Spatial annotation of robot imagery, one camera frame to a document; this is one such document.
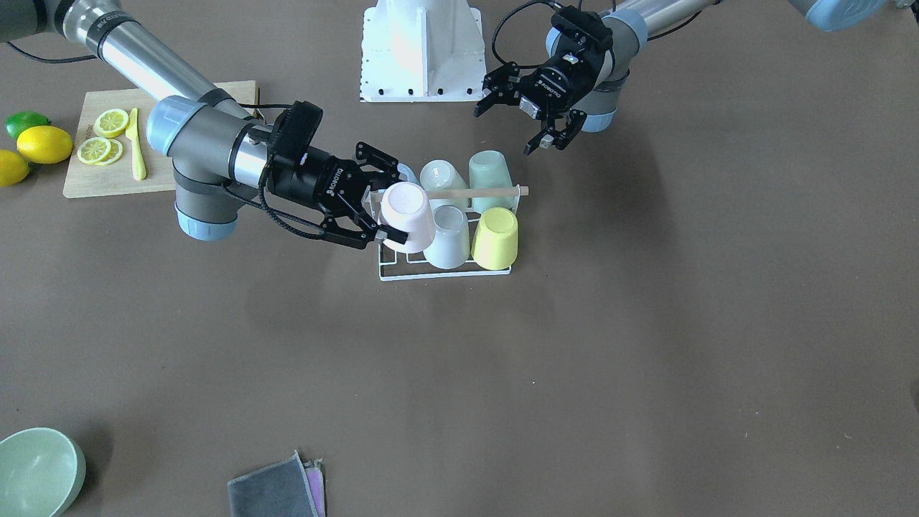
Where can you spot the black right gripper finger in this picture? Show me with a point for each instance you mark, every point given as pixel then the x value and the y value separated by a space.
pixel 380 168
pixel 366 229

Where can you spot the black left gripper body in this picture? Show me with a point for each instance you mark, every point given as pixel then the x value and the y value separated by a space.
pixel 557 83

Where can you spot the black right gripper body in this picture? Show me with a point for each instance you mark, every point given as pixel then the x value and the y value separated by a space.
pixel 314 182

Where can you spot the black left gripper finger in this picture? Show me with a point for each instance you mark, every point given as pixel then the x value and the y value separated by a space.
pixel 502 86
pixel 549 136

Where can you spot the pink cup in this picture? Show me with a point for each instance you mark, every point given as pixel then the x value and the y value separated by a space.
pixel 405 206

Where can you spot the light green cup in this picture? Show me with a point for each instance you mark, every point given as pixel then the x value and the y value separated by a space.
pixel 488 170

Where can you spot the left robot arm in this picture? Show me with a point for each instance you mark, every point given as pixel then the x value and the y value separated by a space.
pixel 829 79

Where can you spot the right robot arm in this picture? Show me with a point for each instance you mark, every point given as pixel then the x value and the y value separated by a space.
pixel 223 157

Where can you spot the light blue cup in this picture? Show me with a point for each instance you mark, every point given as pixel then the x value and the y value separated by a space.
pixel 406 174

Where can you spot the white cup back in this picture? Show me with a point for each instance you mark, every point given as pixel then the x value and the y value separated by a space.
pixel 440 175

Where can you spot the white cup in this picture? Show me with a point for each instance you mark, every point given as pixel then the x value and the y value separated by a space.
pixel 440 175
pixel 451 245

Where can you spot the white cup front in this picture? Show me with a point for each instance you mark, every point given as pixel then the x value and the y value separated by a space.
pixel 451 245

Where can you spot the yellow cup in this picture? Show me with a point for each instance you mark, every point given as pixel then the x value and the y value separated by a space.
pixel 495 244

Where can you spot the yellow plastic knife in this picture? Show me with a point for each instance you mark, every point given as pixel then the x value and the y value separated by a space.
pixel 132 132

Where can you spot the wooden cutting board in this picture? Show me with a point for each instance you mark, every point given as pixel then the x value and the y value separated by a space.
pixel 89 180

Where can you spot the lemon slices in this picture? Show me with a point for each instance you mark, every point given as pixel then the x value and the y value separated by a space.
pixel 102 147

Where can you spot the yellow lemon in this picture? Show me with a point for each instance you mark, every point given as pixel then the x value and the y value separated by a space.
pixel 13 168
pixel 45 144

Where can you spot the grey cloth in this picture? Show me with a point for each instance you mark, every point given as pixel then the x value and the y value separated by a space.
pixel 289 488

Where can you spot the green lime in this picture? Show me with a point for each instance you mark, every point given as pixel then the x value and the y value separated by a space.
pixel 21 121

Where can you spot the green bowl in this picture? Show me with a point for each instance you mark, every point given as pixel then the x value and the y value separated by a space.
pixel 42 473

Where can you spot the white wire cup rack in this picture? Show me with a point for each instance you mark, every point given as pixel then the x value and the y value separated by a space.
pixel 396 266

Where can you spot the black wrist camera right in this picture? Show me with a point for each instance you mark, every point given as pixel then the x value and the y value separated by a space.
pixel 293 132

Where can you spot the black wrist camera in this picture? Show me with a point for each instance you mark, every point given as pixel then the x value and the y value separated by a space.
pixel 293 132
pixel 586 28

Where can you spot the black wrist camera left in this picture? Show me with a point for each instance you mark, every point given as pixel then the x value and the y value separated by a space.
pixel 586 28

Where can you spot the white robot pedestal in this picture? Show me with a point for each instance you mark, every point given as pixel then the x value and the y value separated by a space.
pixel 422 51

